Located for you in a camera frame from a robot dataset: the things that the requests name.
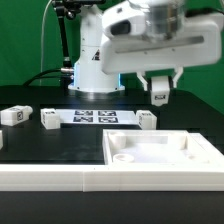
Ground white obstacle fence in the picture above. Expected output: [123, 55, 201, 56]
[0, 161, 224, 192]

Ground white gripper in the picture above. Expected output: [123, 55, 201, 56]
[100, 3, 223, 91]

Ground white sheet with markers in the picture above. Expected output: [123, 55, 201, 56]
[56, 109, 137, 125]

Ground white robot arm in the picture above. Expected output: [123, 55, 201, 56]
[74, 0, 224, 93]

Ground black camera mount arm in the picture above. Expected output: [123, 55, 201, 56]
[52, 0, 106, 67]

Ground white square tabletop part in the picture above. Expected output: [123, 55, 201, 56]
[102, 129, 224, 166]

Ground black cable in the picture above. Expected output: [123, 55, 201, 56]
[22, 68, 75, 87]

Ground white cable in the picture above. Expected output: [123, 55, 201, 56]
[39, 0, 54, 86]

